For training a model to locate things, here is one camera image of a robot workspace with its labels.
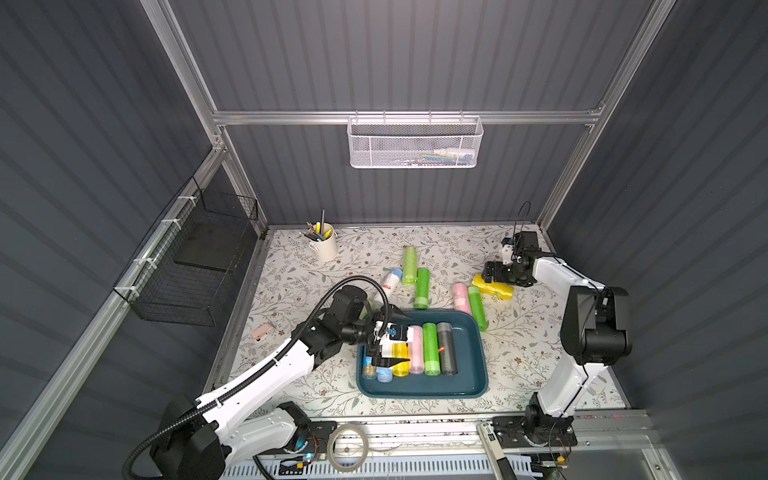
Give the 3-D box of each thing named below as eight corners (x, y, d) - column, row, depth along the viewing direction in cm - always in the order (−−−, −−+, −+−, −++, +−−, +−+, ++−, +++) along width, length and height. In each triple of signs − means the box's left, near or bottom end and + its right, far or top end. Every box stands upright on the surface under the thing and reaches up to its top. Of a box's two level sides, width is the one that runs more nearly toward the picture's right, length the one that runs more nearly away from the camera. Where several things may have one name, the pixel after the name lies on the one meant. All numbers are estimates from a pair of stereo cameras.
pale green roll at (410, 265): (404, 285, 105) (404, 279, 102) (403, 252, 115) (403, 246, 112) (417, 285, 105) (418, 279, 102) (415, 252, 115) (416, 246, 112)
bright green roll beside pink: (475, 331, 94) (477, 327, 91) (467, 291, 103) (469, 286, 101) (486, 331, 94) (488, 327, 91) (477, 291, 103) (479, 286, 101)
